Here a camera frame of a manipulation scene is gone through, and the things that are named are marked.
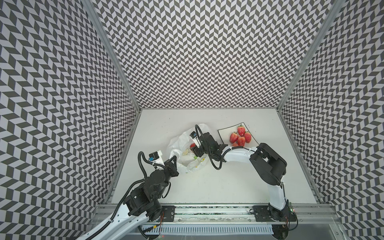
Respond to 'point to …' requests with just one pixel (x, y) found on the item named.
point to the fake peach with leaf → (235, 144)
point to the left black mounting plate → (168, 213)
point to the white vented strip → (231, 229)
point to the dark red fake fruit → (247, 137)
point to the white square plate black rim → (226, 133)
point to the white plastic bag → (180, 150)
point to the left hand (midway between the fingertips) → (177, 158)
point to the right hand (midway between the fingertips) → (194, 148)
